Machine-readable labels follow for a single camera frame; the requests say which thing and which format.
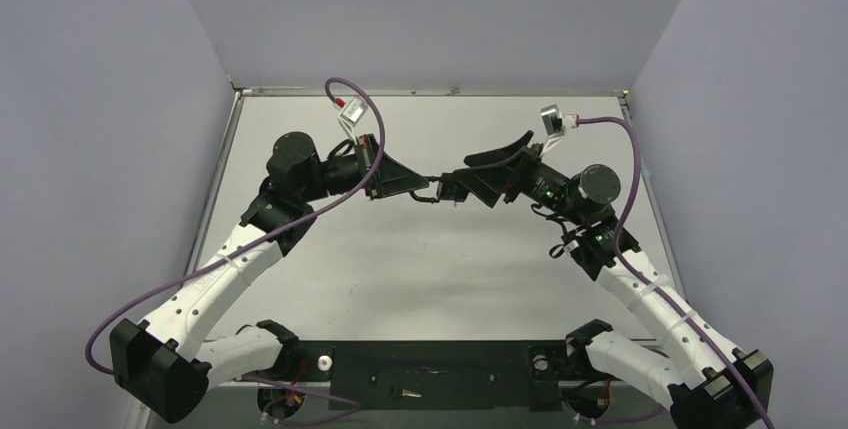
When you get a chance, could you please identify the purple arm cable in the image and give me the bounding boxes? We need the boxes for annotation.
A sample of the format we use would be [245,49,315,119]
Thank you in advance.
[574,115,776,429]
[84,77,387,376]

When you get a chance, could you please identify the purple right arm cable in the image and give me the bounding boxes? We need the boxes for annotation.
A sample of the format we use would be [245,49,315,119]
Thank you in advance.
[574,115,776,429]

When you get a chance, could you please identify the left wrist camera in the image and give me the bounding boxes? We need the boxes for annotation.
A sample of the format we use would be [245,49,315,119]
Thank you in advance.
[334,96,370,141]

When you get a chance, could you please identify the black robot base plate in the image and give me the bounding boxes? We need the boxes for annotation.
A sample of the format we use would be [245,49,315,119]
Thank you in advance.
[257,340,607,411]

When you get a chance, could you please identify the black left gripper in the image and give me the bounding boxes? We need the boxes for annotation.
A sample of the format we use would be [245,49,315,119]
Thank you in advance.
[300,134,430,204]

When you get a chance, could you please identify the aluminium table edge rail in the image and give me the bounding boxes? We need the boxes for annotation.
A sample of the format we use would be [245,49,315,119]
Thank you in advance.
[234,86,630,97]

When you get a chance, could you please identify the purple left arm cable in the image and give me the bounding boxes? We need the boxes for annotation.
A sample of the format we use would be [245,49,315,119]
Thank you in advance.
[84,77,387,376]

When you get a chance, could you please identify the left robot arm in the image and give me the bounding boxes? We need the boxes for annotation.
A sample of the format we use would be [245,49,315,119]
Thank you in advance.
[109,132,430,423]

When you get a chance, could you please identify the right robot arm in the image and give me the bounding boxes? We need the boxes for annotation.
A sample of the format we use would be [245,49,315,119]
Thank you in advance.
[437,131,774,428]

